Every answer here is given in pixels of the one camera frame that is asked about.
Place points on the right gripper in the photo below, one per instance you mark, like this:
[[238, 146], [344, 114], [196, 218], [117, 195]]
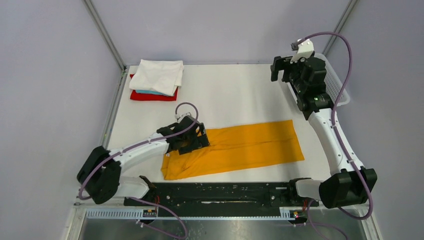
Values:
[[286, 69]]

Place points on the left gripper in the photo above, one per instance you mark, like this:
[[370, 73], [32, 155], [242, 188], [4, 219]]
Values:
[[200, 141]]

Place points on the yellow t shirt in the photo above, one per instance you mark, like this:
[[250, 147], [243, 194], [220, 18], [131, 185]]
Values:
[[237, 148]]

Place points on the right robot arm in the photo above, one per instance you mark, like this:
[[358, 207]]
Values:
[[350, 182]]

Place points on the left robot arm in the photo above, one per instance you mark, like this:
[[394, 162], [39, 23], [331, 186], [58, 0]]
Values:
[[101, 176]]

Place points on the white plastic basket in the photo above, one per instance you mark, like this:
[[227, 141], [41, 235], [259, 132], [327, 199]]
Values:
[[332, 81]]

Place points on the blue folded t shirt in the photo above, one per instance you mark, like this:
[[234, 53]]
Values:
[[150, 92]]

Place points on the white folded t shirt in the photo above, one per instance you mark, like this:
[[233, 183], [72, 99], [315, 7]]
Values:
[[162, 77]]

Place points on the red folded t shirt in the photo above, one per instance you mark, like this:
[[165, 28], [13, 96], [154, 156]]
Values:
[[151, 97]]

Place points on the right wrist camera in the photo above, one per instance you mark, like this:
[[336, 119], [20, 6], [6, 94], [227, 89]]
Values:
[[304, 48]]

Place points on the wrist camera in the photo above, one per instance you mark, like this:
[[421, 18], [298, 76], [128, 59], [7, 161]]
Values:
[[304, 48], [179, 117]]

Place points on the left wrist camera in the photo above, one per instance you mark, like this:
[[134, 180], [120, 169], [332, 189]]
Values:
[[179, 117]]

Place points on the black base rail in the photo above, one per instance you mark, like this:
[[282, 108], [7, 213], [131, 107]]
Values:
[[222, 199]]

